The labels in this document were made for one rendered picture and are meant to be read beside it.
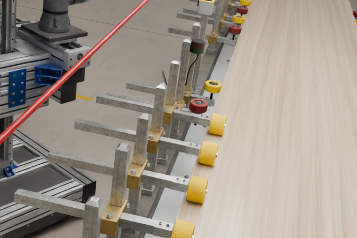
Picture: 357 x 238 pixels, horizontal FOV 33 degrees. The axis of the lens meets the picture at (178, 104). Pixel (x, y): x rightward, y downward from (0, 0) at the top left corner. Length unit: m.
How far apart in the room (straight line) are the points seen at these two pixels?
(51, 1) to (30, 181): 0.97
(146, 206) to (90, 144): 1.86
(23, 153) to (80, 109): 1.11
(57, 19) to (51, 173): 0.90
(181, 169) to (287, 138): 0.50
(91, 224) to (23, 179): 1.79
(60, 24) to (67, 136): 1.42
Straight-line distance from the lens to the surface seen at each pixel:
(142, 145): 1.91
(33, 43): 2.95
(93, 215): 1.46
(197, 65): 3.12
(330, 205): 2.09
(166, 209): 2.37
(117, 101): 2.39
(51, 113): 4.41
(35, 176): 3.28
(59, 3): 2.82
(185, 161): 2.71
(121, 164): 1.66
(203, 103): 2.60
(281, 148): 2.37
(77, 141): 4.07
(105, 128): 2.17
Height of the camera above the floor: 1.96
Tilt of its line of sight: 24 degrees down
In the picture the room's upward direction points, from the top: 9 degrees clockwise
